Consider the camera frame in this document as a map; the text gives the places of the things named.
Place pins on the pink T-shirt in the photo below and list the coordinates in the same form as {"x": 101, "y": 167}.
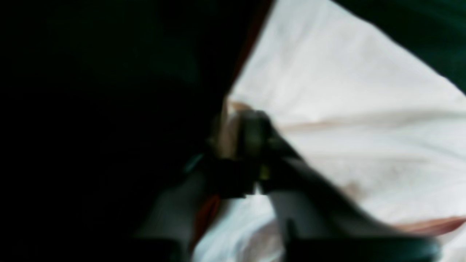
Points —
{"x": 377, "y": 122}

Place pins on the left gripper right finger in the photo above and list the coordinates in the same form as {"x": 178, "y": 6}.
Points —
{"x": 317, "y": 222}

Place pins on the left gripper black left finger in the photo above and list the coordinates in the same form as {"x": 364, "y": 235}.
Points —
{"x": 172, "y": 228}

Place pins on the black table cloth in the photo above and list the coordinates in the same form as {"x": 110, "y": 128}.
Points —
{"x": 104, "y": 101}

